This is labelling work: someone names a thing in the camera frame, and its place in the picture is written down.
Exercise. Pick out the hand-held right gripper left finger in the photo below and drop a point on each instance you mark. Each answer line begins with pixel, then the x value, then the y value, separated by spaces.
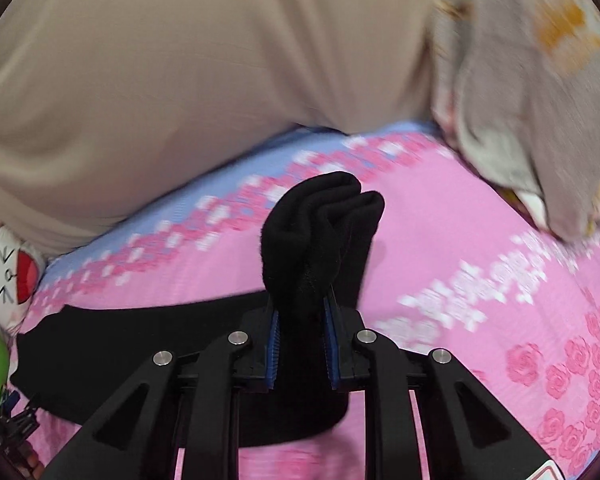
pixel 273 355

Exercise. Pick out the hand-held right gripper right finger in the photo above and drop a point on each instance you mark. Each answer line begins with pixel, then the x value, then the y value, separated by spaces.
pixel 331 355

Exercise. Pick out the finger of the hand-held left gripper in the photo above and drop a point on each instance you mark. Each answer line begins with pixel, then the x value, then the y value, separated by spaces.
pixel 22 417

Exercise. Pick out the black pants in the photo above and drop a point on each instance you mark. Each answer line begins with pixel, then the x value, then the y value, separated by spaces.
pixel 320 240

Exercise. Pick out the white cartoon print pillow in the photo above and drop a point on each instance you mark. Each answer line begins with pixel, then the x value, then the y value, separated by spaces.
pixel 5 270

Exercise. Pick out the pink floral bedsheet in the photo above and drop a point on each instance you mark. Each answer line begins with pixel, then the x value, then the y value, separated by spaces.
pixel 455 270

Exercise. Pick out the beige curtain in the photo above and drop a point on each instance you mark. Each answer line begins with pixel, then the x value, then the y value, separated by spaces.
pixel 180 85

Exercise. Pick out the grey printed cloth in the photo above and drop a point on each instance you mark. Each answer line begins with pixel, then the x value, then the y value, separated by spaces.
pixel 520 110

